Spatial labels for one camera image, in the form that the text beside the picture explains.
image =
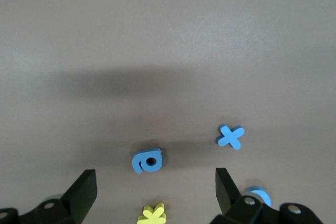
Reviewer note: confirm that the yellow letter k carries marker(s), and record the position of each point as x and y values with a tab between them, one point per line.
152	214

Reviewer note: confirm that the blue letter G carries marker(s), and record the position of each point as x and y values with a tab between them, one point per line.
262	195

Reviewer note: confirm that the blue letter a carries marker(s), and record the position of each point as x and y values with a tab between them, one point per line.
136	163

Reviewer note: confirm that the brown table mat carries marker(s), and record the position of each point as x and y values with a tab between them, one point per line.
105	37

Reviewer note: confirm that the blue letter x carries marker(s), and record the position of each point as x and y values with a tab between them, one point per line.
230	137

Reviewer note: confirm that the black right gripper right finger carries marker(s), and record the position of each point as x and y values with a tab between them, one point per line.
225	192

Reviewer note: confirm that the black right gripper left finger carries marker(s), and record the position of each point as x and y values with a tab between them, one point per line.
84	192

